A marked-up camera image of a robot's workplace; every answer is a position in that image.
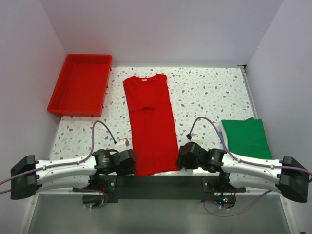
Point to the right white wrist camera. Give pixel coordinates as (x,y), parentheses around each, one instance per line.
(195,138)

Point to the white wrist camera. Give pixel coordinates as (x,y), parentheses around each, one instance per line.
(122,145)
(195,138)

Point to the folded green t-shirt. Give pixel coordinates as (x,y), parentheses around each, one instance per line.
(247,138)

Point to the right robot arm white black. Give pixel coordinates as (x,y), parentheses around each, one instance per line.
(286,176)

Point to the aluminium frame rail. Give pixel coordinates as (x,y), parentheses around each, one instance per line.
(62,212)

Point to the red t-shirt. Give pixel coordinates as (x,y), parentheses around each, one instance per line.
(152,123)

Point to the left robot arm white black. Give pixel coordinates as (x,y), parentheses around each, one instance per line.
(30,175)

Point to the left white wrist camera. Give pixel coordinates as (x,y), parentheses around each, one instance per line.
(122,145)

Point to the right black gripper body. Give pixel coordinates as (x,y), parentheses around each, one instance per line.
(185,162)

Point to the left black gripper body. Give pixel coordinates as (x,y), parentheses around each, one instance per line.
(121,170)

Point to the red plastic bin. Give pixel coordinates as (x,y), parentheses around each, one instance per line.
(81,86)

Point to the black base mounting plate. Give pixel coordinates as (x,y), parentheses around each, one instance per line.
(166,187)

